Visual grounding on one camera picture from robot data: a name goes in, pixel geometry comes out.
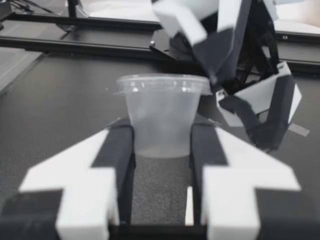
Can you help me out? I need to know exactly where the black frame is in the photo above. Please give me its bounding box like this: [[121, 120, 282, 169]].
[[0, 0, 320, 76]]

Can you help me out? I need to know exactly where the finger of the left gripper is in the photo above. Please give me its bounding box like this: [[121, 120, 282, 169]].
[[216, 61, 304, 152], [151, 0, 243, 85]]

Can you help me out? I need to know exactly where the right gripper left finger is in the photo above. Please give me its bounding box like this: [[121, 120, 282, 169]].
[[0, 117, 136, 240]]

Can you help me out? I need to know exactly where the clear plastic cup with lid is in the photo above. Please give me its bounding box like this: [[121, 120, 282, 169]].
[[112, 74, 213, 159]]

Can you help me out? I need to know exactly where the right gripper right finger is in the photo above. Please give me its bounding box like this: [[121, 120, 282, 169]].
[[186, 115, 320, 240]]

